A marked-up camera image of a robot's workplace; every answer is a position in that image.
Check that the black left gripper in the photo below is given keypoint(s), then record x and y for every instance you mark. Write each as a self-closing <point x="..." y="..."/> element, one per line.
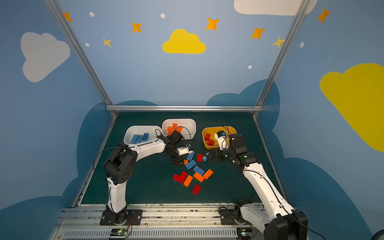
<point x="175" y="154"/>

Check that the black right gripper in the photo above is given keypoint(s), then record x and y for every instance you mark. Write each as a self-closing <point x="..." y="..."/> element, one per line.
<point x="218" y="154"/>

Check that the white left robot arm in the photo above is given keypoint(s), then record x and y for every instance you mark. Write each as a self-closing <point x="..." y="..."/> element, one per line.
<point x="119" y="168"/>

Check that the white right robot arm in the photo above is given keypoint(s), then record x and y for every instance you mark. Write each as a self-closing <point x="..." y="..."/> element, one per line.
<point x="278" y="220"/>

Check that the yellow plastic bin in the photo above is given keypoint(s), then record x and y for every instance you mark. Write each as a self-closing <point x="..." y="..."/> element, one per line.
<point x="212" y="130"/>

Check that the white middle plastic bin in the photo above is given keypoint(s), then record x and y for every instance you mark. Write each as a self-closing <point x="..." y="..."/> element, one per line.
<point x="188" y="127"/>

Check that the white plastic bin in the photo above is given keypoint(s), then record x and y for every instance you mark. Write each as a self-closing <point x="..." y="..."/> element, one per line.
<point x="153" y="131"/>
<point x="188" y="127"/>

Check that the white left plastic bin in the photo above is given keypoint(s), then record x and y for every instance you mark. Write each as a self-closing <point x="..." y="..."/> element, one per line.
<point x="153" y="131"/>

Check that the small red lego lower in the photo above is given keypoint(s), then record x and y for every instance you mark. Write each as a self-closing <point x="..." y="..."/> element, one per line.
<point x="176" y="177"/>

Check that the long red lego brick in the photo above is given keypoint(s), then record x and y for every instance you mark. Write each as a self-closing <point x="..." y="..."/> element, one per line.
<point x="182" y="177"/>

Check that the red lego bottom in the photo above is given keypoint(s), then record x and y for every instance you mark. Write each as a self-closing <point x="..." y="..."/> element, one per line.
<point x="196" y="189"/>

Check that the right green circuit board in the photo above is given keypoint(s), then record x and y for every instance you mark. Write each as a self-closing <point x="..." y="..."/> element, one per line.
<point x="244" y="234"/>

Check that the green circuit board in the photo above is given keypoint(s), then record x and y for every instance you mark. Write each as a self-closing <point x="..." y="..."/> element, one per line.
<point x="119" y="233"/>
<point x="244" y="234"/>

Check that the left green circuit board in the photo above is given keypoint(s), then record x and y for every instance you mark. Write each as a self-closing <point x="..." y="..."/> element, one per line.
<point x="119" y="233"/>

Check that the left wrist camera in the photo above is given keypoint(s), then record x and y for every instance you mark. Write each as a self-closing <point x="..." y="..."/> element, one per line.
<point x="184" y="150"/>

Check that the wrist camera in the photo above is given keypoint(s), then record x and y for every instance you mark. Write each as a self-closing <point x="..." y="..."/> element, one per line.
<point x="184" y="150"/>
<point x="221" y="137"/>

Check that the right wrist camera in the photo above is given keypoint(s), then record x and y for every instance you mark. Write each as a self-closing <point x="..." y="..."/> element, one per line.
<point x="221" y="137"/>

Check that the right side floor rail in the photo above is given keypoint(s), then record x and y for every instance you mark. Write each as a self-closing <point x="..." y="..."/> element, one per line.
<point x="254" y="114"/>

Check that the floor rail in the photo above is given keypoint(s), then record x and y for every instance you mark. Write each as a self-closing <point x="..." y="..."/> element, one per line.
<point x="90" y="173"/>
<point x="254" y="114"/>

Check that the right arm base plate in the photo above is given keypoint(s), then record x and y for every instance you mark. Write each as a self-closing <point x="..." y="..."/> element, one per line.
<point x="231" y="216"/>

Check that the horizontal aluminium frame rail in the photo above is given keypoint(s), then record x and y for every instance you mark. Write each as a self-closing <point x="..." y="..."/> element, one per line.
<point x="130" y="108"/>

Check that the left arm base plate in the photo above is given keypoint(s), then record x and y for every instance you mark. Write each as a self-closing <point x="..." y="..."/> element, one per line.
<point x="133" y="217"/>

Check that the left side floor rail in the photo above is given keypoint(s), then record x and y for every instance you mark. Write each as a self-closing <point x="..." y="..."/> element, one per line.
<point x="90" y="173"/>

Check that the right aluminium frame post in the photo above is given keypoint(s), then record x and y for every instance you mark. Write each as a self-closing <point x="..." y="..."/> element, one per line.
<point x="291" y="34"/>

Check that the aluminium frame post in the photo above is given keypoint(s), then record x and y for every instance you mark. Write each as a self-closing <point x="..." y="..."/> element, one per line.
<point x="59" y="15"/>
<point x="291" y="34"/>

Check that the left aluminium frame post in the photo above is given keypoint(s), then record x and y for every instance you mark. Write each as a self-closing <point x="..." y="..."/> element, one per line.
<point x="59" y="15"/>

